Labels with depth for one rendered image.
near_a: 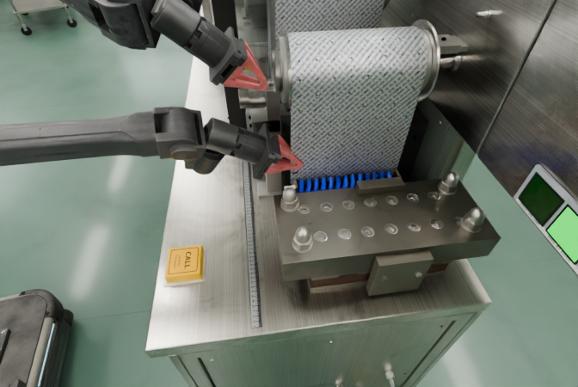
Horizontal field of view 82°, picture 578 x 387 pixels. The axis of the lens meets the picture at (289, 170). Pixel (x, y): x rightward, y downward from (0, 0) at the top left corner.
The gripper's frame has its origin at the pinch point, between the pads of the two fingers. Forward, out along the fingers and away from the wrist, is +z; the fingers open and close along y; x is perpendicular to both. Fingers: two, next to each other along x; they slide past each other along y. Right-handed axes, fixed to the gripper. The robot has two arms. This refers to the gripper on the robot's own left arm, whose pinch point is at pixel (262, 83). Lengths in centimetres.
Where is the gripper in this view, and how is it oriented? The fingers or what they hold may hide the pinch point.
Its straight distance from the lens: 62.2
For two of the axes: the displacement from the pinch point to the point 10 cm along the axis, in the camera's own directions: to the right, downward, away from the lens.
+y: 1.9, 6.9, -7.0
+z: 7.1, 4.0, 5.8
